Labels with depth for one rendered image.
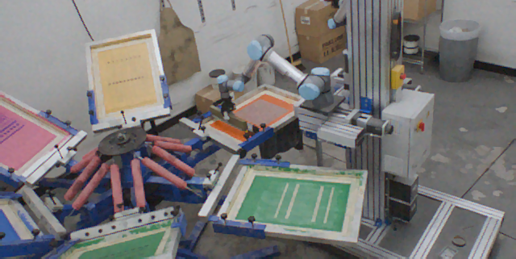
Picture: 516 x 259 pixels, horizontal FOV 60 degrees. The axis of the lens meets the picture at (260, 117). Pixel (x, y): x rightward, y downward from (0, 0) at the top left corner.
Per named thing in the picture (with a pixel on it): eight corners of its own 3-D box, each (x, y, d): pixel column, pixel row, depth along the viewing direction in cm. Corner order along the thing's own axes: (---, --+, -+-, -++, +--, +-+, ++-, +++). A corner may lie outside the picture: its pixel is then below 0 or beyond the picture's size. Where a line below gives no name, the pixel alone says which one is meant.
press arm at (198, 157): (270, 114, 367) (269, 108, 364) (276, 117, 363) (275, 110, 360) (139, 194, 300) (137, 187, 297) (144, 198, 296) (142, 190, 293)
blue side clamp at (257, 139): (269, 132, 329) (268, 124, 325) (274, 135, 326) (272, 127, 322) (239, 152, 313) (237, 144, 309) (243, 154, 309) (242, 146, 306)
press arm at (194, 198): (327, 211, 261) (326, 203, 258) (325, 219, 256) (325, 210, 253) (143, 192, 300) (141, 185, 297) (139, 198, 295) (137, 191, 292)
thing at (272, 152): (297, 139, 373) (293, 106, 356) (304, 143, 367) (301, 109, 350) (256, 167, 348) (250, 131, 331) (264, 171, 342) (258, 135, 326)
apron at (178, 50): (199, 68, 549) (181, -17, 496) (203, 70, 544) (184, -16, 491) (163, 85, 520) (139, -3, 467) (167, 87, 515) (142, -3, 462)
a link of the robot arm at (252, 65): (270, 25, 291) (240, 73, 326) (261, 31, 284) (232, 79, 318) (283, 36, 291) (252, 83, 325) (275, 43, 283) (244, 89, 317)
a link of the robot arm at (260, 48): (329, 82, 277) (260, 31, 284) (318, 93, 266) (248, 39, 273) (320, 94, 285) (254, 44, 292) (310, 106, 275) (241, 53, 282)
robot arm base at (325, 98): (338, 98, 295) (337, 85, 290) (326, 108, 285) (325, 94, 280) (318, 93, 304) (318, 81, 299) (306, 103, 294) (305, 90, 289)
